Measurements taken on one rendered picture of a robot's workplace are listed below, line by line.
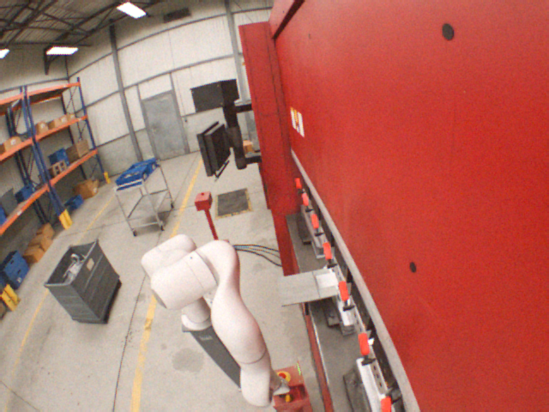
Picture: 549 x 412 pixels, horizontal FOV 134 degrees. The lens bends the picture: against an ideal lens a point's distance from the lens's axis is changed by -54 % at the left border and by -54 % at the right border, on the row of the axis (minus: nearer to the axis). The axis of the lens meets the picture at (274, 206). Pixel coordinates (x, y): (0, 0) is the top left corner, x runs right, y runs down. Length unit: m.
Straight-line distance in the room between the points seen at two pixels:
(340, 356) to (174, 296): 0.78
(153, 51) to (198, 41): 1.47
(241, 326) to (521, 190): 0.48
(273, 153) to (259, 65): 0.61
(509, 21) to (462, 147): 0.15
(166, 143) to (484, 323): 8.38
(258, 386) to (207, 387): 1.44
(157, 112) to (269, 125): 6.85
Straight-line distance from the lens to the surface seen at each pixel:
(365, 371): 1.00
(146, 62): 8.46
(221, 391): 2.10
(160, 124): 8.32
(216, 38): 8.04
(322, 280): 1.20
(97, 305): 3.03
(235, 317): 0.50
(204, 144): 1.87
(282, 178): 1.78
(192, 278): 0.54
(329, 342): 1.15
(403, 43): 0.35
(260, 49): 1.64
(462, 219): 0.29
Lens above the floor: 1.90
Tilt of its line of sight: 30 degrees down
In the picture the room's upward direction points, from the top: 10 degrees counter-clockwise
